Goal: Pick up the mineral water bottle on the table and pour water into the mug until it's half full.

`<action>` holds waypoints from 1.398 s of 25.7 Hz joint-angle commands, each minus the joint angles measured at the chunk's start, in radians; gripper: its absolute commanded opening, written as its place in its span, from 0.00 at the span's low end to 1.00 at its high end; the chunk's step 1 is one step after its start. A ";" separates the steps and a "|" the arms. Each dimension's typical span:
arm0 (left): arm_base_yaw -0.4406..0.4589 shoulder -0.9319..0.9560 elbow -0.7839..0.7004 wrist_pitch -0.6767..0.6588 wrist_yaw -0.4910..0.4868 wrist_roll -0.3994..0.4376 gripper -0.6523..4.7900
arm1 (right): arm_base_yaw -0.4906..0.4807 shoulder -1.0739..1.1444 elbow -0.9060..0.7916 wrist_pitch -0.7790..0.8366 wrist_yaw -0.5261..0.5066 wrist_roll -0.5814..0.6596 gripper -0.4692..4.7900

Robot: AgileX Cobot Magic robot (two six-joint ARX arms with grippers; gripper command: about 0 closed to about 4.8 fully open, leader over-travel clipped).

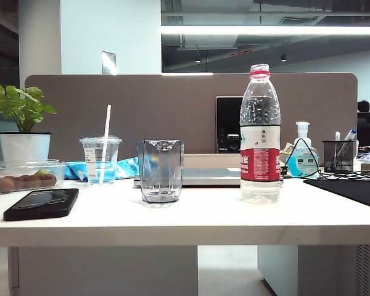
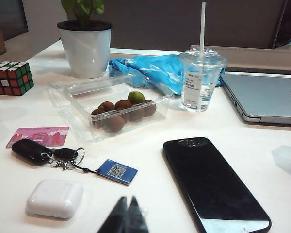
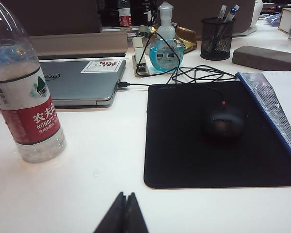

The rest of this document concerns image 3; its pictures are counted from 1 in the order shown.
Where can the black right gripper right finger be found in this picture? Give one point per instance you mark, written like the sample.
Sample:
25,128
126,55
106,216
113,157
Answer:
135,218

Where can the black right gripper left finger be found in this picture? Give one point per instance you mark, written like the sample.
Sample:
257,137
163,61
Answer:
115,218

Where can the clear water bottle red label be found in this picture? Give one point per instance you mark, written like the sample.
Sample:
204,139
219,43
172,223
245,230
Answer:
34,121

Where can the blue hand sanitizer pump bottle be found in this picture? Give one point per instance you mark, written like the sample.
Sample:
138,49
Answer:
165,60

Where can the black mouse pad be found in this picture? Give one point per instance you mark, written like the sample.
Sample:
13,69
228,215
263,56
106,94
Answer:
179,145

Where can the black Lenovo mouse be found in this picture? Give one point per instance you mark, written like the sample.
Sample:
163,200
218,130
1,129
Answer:
223,126

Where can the grey Dell laptop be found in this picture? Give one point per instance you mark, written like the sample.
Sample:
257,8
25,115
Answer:
82,82

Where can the white stapler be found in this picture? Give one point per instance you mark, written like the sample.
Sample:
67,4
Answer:
141,68

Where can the clear zip pouch blue edge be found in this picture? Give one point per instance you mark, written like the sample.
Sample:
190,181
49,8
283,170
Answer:
264,97

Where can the brown flat board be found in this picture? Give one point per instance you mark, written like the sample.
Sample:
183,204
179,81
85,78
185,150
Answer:
82,43

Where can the gold snack wrapper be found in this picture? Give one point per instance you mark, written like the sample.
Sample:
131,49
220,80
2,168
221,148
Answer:
188,36

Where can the black mesh pen holder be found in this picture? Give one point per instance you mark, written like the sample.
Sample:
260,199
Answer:
215,43

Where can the brown desk divider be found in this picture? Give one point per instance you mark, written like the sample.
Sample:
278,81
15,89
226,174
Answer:
63,17

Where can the blue and white pen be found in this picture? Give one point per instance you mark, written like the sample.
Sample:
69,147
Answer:
232,11

